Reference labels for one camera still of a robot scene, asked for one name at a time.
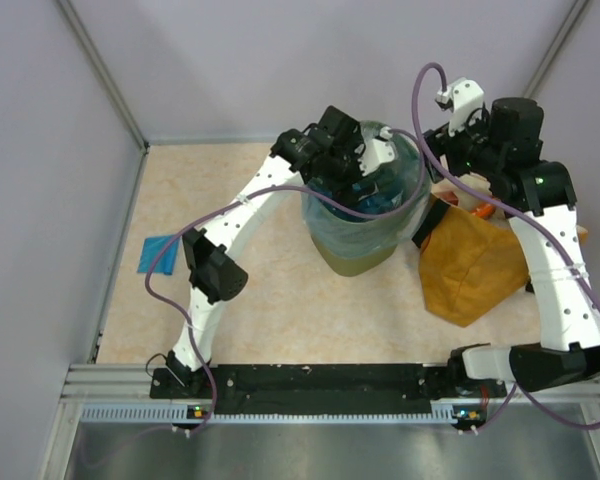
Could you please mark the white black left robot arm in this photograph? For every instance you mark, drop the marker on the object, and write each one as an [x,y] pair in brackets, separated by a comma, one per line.
[213,248]

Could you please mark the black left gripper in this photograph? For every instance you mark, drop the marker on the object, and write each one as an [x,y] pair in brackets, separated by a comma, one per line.
[342,192]

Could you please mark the olive green plastic trash bin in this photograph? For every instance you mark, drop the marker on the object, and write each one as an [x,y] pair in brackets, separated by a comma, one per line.
[360,255]

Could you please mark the yellow canvas tote bag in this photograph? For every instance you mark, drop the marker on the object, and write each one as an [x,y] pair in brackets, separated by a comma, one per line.
[467,265]

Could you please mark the grey slotted cable duct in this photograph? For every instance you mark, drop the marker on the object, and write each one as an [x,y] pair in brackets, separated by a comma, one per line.
[443,414]

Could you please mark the red box in tote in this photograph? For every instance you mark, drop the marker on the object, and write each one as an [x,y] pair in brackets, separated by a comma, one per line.
[448,196]

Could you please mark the blue plastic trash bag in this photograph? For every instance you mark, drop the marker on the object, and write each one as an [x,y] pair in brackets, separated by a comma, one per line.
[380,200]

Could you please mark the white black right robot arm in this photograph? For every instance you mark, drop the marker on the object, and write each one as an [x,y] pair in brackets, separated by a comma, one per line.
[502,144]

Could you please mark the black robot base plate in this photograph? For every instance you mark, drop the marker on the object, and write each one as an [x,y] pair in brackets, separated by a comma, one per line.
[344,389]

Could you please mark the orange packet in tote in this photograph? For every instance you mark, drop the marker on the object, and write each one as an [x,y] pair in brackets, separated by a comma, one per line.
[484,211]

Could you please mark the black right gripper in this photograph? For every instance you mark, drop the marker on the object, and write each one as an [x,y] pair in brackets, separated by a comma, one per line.
[442,142]

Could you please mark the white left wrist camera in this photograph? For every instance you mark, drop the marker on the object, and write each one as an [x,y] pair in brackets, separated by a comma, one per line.
[379,150]

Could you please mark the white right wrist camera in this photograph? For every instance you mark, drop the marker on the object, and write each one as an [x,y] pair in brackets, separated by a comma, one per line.
[464,98]

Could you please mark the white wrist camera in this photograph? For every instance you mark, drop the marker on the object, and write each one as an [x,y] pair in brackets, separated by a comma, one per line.
[379,150]
[464,98]

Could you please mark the folded blue trash bag roll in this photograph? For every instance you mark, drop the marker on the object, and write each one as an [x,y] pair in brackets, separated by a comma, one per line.
[151,248]

